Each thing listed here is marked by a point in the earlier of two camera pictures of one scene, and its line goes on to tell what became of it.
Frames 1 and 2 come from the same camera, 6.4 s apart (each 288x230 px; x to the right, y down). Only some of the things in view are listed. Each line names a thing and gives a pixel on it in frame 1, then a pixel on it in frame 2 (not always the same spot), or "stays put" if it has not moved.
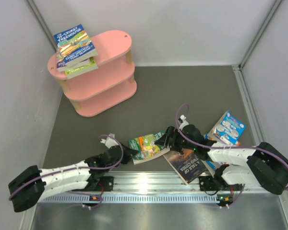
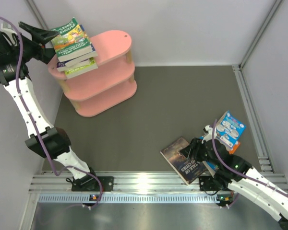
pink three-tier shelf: x=114 y=81 stays put
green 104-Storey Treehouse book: x=146 y=145 → x=71 y=41
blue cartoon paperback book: x=211 y=166 stays put
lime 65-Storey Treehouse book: x=83 y=70 stays put
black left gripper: x=129 y=153 → x=40 y=37
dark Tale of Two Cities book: x=188 y=163 stays put
